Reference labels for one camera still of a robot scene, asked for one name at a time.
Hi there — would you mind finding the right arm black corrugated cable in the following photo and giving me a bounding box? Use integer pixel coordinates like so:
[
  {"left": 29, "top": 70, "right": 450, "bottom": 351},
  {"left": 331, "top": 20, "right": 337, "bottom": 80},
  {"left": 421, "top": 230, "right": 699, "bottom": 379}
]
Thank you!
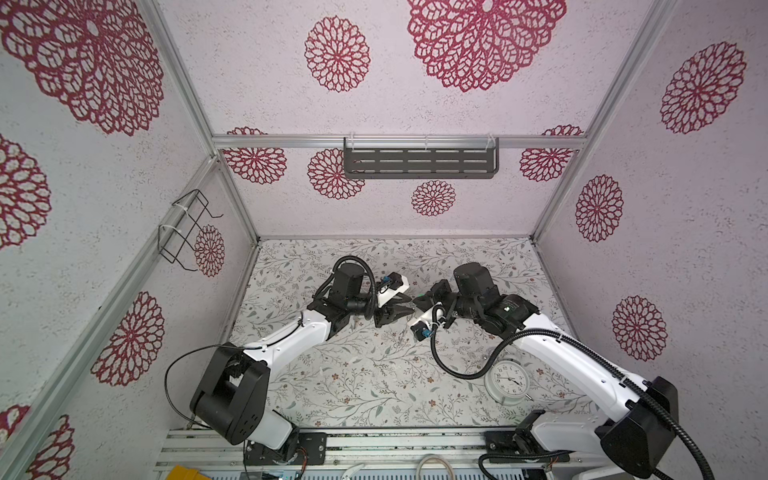
[{"left": 429, "top": 302, "right": 715, "bottom": 480}]

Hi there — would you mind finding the white cable loop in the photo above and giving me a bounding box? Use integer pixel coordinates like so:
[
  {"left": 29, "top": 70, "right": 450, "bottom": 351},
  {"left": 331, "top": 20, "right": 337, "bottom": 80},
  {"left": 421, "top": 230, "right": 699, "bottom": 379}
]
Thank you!
[{"left": 415, "top": 454, "right": 455, "bottom": 480}]

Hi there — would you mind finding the yellow object at bottom edge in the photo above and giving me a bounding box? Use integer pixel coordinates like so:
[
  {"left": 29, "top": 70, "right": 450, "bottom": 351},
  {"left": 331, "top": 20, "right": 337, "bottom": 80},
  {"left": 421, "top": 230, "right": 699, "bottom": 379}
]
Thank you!
[{"left": 166, "top": 465, "right": 211, "bottom": 480}]

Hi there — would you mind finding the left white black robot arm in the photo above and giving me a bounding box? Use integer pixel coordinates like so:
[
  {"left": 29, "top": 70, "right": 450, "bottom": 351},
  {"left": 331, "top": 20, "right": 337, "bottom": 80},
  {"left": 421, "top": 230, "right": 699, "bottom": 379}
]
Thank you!
[{"left": 190, "top": 255, "right": 413, "bottom": 451}]

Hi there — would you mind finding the dark grey wall shelf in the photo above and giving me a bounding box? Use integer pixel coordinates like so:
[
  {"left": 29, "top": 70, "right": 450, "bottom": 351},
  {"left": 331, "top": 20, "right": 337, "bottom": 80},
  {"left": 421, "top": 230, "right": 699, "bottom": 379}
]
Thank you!
[{"left": 342, "top": 137, "right": 500, "bottom": 180}]

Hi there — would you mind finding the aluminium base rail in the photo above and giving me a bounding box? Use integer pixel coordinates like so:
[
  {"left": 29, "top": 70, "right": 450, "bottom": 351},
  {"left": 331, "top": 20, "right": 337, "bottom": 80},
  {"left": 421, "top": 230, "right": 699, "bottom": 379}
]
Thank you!
[{"left": 155, "top": 425, "right": 655, "bottom": 472}]

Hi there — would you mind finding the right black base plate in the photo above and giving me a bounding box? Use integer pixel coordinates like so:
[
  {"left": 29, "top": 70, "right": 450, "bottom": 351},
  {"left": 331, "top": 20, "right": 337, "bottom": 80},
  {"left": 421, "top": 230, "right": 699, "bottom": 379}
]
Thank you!
[{"left": 483, "top": 430, "right": 571, "bottom": 463}]

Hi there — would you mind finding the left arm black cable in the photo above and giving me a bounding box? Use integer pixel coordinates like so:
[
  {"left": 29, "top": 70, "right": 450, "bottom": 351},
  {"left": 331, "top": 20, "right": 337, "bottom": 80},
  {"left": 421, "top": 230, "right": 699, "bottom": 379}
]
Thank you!
[{"left": 163, "top": 311, "right": 304, "bottom": 430}]

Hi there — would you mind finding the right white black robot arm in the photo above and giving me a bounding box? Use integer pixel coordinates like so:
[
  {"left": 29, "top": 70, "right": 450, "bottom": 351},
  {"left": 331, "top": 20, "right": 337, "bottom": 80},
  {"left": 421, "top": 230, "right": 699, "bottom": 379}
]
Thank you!
[{"left": 410, "top": 262, "right": 679, "bottom": 479}]

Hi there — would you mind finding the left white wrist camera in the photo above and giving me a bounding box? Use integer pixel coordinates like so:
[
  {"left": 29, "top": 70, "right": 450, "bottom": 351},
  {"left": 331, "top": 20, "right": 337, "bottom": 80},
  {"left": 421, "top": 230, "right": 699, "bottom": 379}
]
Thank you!
[{"left": 375, "top": 272, "right": 410, "bottom": 306}]

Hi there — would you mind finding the black wire wall basket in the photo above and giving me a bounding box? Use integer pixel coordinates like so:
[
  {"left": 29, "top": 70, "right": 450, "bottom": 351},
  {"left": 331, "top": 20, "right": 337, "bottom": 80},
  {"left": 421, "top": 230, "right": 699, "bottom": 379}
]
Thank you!
[{"left": 156, "top": 189, "right": 226, "bottom": 278}]

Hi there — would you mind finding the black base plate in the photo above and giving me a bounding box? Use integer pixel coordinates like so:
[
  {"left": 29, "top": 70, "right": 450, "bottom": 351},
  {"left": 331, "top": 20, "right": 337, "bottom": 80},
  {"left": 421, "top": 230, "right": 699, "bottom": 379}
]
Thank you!
[
  {"left": 244, "top": 431, "right": 328, "bottom": 467},
  {"left": 483, "top": 430, "right": 571, "bottom": 463}
]

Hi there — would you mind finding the white round alarm clock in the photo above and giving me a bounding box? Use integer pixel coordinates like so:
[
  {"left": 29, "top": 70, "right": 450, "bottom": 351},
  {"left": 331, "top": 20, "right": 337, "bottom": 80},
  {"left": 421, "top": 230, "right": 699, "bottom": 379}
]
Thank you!
[{"left": 483, "top": 359, "right": 533, "bottom": 407}]

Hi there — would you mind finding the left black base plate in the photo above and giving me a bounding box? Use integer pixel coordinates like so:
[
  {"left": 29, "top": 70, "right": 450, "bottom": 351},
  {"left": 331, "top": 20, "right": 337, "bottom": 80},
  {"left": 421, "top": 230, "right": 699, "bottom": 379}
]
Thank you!
[{"left": 244, "top": 431, "right": 328, "bottom": 467}]

